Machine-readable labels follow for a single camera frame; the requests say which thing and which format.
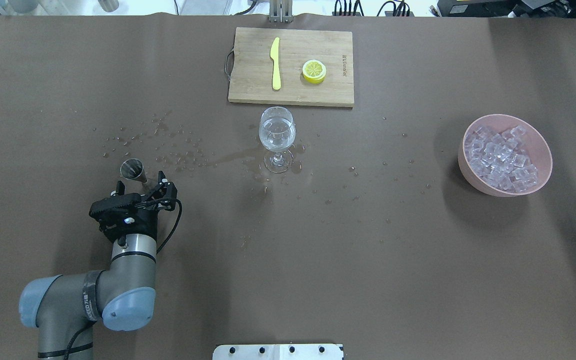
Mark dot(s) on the aluminium camera post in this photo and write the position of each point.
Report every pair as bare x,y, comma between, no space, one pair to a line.
281,11

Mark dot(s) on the yellow lemon slice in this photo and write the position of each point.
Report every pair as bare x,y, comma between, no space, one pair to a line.
314,71

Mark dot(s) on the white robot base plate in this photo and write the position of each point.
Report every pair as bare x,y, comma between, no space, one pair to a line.
279,351

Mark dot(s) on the pink bowl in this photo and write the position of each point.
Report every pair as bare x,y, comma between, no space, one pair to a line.
537,147

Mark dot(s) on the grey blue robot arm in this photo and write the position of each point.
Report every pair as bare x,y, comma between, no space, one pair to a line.
65,308

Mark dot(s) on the clear ice cubes pile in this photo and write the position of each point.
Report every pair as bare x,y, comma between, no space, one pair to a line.
500,159

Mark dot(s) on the clear wine glass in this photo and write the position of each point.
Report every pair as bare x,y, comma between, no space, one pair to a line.
277,132

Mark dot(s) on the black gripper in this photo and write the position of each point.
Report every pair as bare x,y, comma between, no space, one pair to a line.
146,223

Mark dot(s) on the bamboo cutting board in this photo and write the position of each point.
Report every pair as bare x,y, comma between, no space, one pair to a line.
251,75

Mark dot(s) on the steel measuring jigger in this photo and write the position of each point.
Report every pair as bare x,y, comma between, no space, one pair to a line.
132,169

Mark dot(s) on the yellow plastic knife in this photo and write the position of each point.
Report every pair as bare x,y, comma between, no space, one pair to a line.
274,55

